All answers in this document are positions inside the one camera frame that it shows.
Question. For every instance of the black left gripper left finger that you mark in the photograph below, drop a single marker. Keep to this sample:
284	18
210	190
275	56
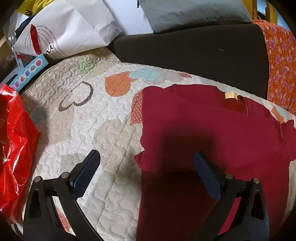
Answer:
41	220

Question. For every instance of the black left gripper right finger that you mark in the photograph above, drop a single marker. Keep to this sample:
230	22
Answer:
251	221

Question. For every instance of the dark red baby garment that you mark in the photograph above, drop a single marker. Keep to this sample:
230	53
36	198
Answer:
240	136

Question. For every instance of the shiny red plastic bag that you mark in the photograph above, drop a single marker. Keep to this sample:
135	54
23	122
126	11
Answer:
19	139

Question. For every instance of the heart patterned quilted bedspread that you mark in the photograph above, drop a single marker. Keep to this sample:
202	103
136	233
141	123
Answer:
93	101

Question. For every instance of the orange floral fabric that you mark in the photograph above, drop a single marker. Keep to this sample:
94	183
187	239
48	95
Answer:
280	45

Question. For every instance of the light blue shapes box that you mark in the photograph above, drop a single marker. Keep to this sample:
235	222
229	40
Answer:
29	72

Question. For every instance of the black cushion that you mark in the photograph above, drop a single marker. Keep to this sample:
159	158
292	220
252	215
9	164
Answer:
235	55

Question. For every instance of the white paper shopping bag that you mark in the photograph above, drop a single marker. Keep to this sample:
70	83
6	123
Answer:
66	28

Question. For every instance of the wooden bed headboard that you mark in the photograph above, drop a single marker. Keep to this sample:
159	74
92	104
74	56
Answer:
261	10

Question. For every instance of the yellow plastic bag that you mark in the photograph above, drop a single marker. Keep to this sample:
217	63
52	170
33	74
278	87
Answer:
32	7

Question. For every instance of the grey fabric storage bag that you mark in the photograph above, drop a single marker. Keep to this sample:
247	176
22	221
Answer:
164	16

